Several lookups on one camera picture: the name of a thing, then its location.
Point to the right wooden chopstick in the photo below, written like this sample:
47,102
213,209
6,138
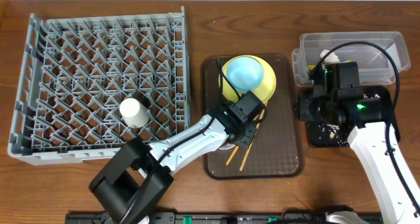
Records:
250,146

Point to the pink white small bowl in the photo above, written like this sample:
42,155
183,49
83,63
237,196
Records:
227,146

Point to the left wooden chopstick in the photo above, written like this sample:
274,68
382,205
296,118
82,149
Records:
235,151

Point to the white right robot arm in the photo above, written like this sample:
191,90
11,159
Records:
368,126

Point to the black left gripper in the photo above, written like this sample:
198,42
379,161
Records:
249,136

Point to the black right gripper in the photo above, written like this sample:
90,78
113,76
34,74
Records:
304,109

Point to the white tissue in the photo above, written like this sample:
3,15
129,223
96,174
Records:
331,58

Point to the white paper cup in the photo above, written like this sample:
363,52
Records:
134,113

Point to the pile of white rice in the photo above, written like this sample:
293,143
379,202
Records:
332,122

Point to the black rectangular waste tray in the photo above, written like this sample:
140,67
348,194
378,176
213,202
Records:
386,98

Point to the grey plastic dishwasher rack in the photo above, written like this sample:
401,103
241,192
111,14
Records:
75,73

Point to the brown plastic serving tray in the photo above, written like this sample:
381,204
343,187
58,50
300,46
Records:
277,148

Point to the wooden chopstick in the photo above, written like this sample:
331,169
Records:
235,151
250,146

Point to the yellow round plate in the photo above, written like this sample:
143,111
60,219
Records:
264,91

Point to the light blue bowl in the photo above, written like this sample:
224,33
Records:
245,73

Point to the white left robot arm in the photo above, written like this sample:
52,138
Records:
131,184

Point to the clear plastic waste bin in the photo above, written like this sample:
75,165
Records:
373,66

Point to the green orange snack wrapper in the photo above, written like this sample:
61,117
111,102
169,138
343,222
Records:
324,69

